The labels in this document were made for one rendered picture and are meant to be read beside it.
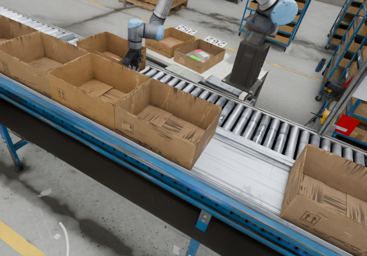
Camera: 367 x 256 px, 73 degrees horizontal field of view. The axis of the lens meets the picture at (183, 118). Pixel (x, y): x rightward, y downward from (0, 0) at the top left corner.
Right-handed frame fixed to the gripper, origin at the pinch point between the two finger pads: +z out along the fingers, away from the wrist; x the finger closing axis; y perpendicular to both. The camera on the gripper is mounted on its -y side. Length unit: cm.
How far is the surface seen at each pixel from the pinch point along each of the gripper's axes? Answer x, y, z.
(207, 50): -22, 84, 3
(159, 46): 9, 50, -1
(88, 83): 4.4, -35.0, -8.5
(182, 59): -14.7, 46.5, 0.6
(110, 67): -6.5, -29.1, -20.5
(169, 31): 21, 86, -1
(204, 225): -87, -64, 13
